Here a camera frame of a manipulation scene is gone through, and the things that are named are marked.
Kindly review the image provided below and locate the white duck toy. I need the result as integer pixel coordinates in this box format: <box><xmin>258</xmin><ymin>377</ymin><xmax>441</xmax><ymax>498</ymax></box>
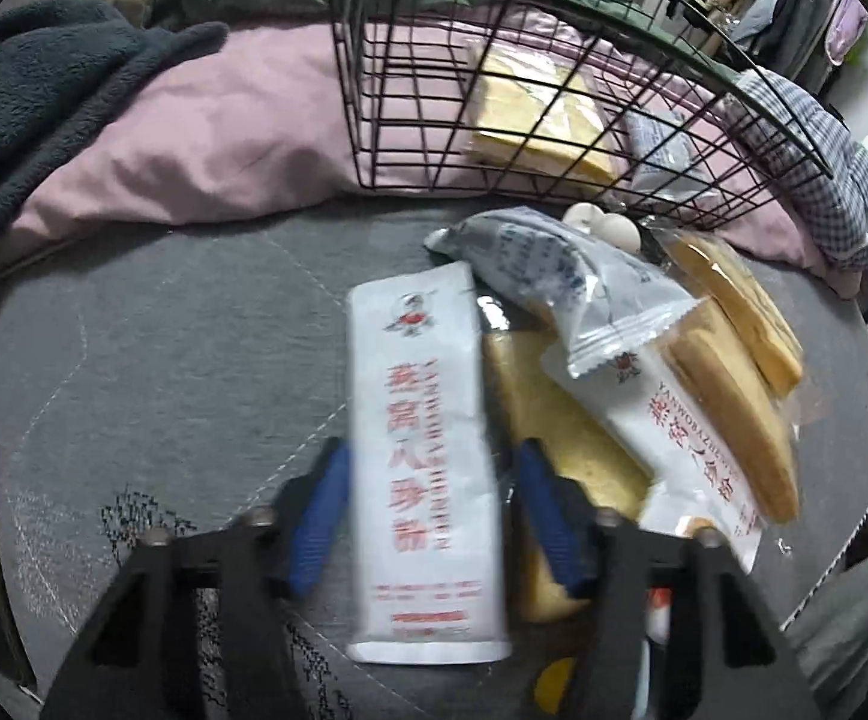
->
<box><xmin>562</xmin><ymin>202</ymin><xmax>642</xmax><ymax>255</ymax></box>

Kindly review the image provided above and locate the grey blue snack packet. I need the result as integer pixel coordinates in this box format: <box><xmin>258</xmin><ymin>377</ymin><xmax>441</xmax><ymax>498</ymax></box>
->
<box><xmin>424</xmin><ymin>206</ymin><xmax>701</xmax><ymax>379</ymax></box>

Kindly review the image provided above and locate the dark teal fleece blanket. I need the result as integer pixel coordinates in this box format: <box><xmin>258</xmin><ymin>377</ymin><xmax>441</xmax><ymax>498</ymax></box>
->
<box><xmin>0</xmin><ymin>0</ymin><xmax>229</xmax><ymax>232</ymax></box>

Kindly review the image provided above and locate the bagged bread slice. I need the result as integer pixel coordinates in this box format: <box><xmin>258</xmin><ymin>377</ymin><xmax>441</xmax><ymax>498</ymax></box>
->
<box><xmin>653</xmin><ymin>229</ymin><xmax>804</xmax><ymax>398</ymax></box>

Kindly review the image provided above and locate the clothes rack with garments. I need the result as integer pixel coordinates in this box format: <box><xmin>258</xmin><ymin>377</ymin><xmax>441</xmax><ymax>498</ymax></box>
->
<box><xmin>666</xmin><ymin>0</ymin><xmax>868</xmax><ymax>99</ymax></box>

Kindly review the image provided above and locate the black wire basket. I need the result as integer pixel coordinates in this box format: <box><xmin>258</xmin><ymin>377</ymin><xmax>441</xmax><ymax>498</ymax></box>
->
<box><xmin>326</xmin><ymin>0</ymin><xmax>832</xmax><ymax>229</ymax></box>

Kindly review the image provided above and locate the blue duck toy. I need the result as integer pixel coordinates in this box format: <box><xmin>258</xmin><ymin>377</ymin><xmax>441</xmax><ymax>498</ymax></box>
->
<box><xmin>533</xmin><ymin>656</ymin><xmax>577</xmax><ymax>717</ymax></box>

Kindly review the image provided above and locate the blue checked pillow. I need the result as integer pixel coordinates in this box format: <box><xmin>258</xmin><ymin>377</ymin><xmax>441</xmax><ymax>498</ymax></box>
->
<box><xmin>720</xmin><ymin>68</ymin><xmax>868</xmax><ymax>271</ymax></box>

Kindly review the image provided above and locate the white red-text snack packet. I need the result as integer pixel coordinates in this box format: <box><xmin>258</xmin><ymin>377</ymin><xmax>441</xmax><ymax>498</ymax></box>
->
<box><xmin>347</xmin><ymin>262</ymin><xmax>510</xmax><ymax>667</ymax></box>

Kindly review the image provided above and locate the pink bed sheet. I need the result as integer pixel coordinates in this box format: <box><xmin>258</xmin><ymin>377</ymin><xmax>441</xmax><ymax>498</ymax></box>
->
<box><xmin>0</xmin><ymin>1</ymin><xmax>829</xmax><ymax>280</ymax></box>

